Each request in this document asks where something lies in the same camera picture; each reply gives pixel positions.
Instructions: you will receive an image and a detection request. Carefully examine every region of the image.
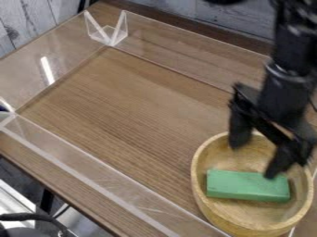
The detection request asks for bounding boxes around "black cable loop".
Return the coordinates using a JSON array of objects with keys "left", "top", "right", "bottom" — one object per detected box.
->
[{"left": 0, "top": 212, "right": 69, "bottom": 237}]

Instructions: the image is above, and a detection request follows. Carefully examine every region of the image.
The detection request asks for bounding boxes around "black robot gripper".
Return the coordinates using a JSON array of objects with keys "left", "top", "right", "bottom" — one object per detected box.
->
[{"left": 227, "top": 63, "right": 317, "bottom": 180}]

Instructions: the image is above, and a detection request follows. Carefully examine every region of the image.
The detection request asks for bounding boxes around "brown wooden bowl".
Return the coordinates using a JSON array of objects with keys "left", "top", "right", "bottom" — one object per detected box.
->
[{"left": 191, "top": 132, "right": 313, "bottom": 237}]

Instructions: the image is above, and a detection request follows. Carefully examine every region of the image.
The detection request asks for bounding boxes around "black table leg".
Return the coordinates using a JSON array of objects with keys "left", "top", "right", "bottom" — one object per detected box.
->
[{"left": 40, "top": 189, "right": 54, "bottom": 213}]

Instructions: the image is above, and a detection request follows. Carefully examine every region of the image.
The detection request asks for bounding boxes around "clear acrylic tray wall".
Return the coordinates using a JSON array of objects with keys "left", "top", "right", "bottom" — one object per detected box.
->
[{"left": 0, "top": 9, "right": 317, "bottom": 237}]

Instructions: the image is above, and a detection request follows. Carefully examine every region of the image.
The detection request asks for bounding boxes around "green rectangular block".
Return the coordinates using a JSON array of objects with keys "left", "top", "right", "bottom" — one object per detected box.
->
[{"left": 206, "top": 169, "right": 291, "bottom": 203}]

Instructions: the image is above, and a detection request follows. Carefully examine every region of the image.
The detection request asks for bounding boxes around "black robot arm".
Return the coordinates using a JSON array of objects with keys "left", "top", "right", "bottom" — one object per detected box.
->
[{"left": 228, "top": 0, "right": 317, "bottom": 179}]

